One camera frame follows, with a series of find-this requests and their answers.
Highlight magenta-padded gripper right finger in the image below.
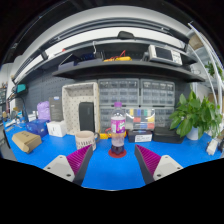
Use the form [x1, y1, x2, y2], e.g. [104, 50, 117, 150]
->
[134, 144, 184, 185]

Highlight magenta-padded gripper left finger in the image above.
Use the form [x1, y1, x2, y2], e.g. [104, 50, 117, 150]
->
[43, 144, 95, 187]

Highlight clear purple-capped drink bottle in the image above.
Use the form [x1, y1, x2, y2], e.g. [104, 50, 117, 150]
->
[110, 101, 127, 156]

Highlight black zippered case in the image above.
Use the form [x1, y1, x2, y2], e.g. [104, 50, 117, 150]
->
[151, 126, 185, 145]

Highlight beige patterned mug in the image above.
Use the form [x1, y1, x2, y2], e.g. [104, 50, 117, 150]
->
[74, 130, 101, 152]

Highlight white cardboard box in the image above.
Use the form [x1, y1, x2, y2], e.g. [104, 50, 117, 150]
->
[46, 119, 68, 138]

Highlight black box with white label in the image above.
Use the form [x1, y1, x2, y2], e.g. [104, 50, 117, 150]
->
[127, 129, 154, 144]

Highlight brown cardboard box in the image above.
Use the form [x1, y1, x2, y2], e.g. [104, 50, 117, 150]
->
[11, 130, 43, 154]

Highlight flat round red coaster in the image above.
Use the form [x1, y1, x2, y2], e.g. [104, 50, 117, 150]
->
[107, 148, 128, 159]

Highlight blue box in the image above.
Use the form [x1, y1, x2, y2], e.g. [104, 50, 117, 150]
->
[25, 118, 50, 138]

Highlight clear compartment box, coloured parts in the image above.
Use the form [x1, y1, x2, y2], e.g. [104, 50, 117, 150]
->
[124, 107, 156, 132]

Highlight black rectangular speaker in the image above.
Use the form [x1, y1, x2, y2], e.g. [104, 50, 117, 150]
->
[78, 101, 96, 133]

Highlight green potted plant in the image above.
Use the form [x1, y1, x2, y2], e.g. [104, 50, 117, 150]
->
[168, 88, 224, 142]

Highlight purple plastic bag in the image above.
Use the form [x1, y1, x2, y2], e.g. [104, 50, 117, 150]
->
[36, 100, 52, 122]

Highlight dark grey upright box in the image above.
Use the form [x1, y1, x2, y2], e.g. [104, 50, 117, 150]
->
[48, 95, 64, 122]

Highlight white perforated storage bin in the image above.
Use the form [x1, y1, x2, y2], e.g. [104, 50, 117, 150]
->
[61, 81, 101, 136]

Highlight black wall shelf unit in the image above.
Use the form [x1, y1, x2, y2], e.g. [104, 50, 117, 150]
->
[11, 16, 206, 84]

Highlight white wire shelf rack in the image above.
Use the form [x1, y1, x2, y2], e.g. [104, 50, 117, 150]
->
[186, 21, 224, 104]

